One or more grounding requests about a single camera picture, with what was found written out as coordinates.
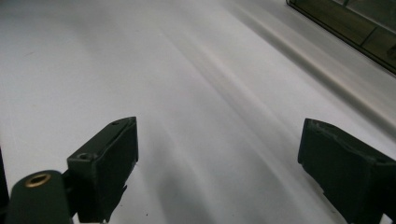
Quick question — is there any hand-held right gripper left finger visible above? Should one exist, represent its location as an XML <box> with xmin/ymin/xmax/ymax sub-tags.
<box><xmin>66</xmin><ymin>116</ymin><xmax>139</xmax><ymax>223</ymax></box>

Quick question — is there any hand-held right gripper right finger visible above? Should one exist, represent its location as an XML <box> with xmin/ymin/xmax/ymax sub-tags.
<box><xmin>297</xmin><ymin>118</ymin><xmax>396</xmax><ymax>224</ymax></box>

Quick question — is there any smoky transparent storage box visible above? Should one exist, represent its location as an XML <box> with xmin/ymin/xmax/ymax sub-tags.
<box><xmin>286</xmin><ymin>0</ymin><xmax>396</xmax><ymax>77</ymax></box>

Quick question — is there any white board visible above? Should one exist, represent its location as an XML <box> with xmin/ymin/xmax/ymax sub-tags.
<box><xmin>0</xmin><ymin>0</ymin><xmax>396</xmax><ymax>224</ymax></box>

